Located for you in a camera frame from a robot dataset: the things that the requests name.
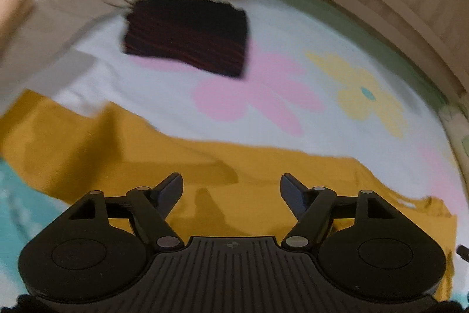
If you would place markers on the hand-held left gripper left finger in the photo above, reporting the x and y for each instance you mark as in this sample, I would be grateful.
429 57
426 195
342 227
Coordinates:
171 189

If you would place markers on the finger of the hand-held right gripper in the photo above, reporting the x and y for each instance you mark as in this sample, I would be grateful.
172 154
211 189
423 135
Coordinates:
463 250

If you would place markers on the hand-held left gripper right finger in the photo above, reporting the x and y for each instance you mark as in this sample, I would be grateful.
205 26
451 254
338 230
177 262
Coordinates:
293 189

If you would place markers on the yellow shirt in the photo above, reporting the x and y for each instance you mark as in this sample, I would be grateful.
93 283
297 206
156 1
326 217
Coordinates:
110 151

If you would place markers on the white floral blanket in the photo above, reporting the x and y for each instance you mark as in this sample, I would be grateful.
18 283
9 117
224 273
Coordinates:
293 60

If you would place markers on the dark red striped folded cloth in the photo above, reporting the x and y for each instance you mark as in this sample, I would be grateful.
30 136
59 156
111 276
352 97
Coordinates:
190 36

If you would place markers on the peach cloth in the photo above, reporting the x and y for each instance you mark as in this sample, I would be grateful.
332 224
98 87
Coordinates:
11 16

